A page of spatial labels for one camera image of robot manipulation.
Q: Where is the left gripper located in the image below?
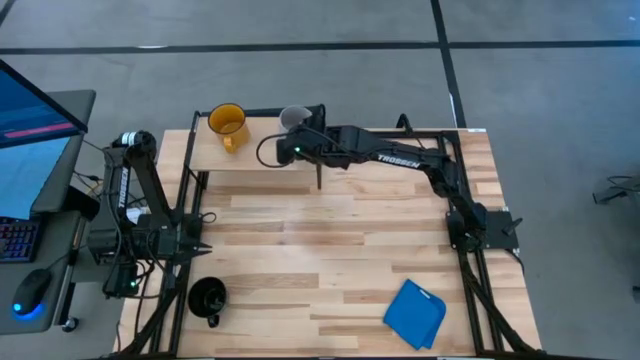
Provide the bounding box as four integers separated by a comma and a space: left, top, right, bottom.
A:
149, 227, 214, 265

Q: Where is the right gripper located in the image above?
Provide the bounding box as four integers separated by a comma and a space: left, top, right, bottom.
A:
299, 103, 359, 169

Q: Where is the white mug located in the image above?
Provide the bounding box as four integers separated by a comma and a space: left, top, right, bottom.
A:
278, 104, 314, 135

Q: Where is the black mug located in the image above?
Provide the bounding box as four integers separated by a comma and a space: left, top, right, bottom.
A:
187, 276, 229, 330

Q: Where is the yellow mug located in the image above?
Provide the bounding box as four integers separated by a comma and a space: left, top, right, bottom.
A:
207, 102, 251, 155

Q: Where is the grey desk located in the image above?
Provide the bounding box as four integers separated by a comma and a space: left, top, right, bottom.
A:
0, 89, 97, 336

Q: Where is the black computer mouse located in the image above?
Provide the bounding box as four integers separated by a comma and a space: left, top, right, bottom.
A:
10, 267, 54, 319

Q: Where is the backlit keyboard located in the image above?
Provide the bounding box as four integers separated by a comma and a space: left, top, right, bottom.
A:
0, 215, 41, 264

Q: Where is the computer monitor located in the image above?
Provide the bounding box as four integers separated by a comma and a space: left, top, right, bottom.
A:
0, 58, 90, 221

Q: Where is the blue cloth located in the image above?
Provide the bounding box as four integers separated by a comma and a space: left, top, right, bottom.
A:
382, 278, 448, 351

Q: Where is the black floor equipment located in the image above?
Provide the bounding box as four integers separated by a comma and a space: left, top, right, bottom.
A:
592, 173, 640, 211

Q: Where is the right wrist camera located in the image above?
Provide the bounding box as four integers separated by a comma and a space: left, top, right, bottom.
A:
275, 133, 312, 166

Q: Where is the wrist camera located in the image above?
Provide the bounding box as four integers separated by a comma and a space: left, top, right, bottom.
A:
102, 262, 141, 300
275, 133, 312, 166

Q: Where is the black camera cable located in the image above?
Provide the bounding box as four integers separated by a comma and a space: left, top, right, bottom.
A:
255, 130, 291, 170

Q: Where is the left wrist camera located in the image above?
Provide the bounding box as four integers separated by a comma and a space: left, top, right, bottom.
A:
102, 262, 141, 300

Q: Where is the wooden shelf black frame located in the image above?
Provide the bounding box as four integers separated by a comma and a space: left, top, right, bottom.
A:
182, 103, 326, 191

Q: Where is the black aluminium rig frame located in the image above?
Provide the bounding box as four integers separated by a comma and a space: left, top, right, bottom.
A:
113, 113, 544, 360

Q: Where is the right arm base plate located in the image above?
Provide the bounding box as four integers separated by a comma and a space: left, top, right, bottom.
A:
446, 208, 524, 252

